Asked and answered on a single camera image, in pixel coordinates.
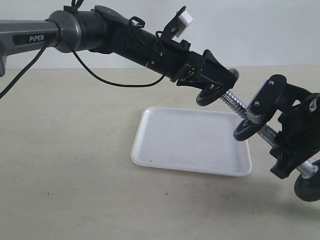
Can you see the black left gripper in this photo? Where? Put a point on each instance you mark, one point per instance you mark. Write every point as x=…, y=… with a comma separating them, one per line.
x=180, y=65

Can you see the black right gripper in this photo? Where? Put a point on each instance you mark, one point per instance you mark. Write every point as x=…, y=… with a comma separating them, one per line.
x=299, y=137

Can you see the chrome threaded dumbbell bar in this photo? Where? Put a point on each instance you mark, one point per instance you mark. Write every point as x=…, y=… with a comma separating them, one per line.
x=306, y=169

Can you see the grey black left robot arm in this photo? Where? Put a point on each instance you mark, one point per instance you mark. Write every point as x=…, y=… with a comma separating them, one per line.
x=105, y=31

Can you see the white rectangular plastic tray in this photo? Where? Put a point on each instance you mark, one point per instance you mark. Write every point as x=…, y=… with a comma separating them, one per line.
x=191, y=140

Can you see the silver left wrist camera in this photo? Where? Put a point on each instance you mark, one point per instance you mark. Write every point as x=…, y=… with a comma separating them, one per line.
x=177, y=25

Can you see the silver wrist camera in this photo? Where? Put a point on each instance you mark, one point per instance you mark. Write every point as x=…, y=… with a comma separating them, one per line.
x=265, y=99
x=177, y=25

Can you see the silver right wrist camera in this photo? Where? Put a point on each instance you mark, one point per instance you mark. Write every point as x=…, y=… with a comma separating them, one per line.
x=265, y=99

